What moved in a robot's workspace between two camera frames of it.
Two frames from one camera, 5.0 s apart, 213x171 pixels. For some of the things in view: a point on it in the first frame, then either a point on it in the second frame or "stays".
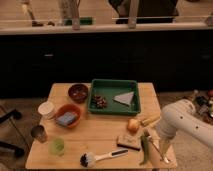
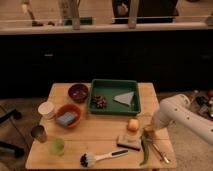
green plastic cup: [57, 147] stays
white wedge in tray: [124, 98] stays
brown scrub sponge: [129, 141] stays
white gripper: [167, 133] to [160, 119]
